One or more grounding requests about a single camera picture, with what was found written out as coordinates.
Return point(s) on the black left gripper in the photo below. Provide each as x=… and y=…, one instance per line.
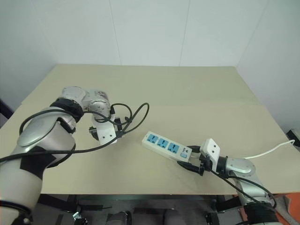
x=93, y=131

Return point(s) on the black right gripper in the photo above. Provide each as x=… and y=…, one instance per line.
x=204, y=164

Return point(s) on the white power strip blue sockets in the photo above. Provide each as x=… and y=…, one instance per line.
x=164, y=144

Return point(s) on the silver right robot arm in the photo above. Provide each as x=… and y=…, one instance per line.
x=241, y=166

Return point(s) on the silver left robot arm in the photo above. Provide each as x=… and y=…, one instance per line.
x=42, y=131

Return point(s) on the dark purple object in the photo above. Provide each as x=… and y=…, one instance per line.
x=5, y=111

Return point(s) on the dark rounded shape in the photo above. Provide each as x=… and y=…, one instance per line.
x=118, y=218

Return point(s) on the black box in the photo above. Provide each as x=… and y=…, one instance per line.
x=294, y=137

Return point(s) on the orange object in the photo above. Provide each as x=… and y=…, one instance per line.
x=291, y=211

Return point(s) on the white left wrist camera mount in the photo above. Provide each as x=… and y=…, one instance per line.
x=106, y=131

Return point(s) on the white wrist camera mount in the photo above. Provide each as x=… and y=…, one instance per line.
x=212, y=149
x=106, y=131

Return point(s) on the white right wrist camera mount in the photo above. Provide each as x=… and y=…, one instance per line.
x=212, y=149

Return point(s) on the black table frame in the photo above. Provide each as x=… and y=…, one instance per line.
x=55, y=199

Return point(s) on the small silver metal bracket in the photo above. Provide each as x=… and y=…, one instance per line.
x=76, y=215

